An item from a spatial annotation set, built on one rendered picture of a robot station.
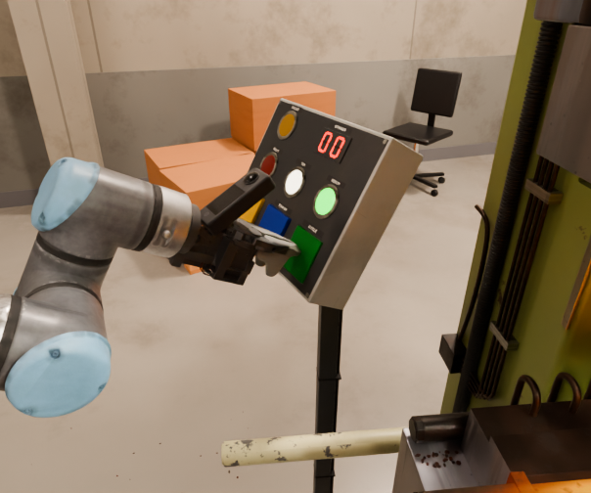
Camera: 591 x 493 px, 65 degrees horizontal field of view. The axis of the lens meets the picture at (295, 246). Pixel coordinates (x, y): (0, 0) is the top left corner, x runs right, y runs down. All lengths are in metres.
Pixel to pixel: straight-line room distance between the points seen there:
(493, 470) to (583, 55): 0.39
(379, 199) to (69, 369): 0.47
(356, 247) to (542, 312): 0.27
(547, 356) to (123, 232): 0.56
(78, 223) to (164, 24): 3.13
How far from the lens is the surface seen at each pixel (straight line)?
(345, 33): 3.98
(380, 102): 4.18
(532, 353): 0.73
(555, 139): 0.41
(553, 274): 0.67
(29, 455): 1.96
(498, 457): 0.54
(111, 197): 0.58
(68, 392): 0.52
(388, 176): 0.72
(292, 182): 0.83
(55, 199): 0.57
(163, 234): 0.60
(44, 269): 0.61
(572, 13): 0.41
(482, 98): 4.75
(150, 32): 3.65
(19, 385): 0.50
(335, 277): 0.73
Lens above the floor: 1.38
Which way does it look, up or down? 29 degrees down
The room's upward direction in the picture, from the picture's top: straight up
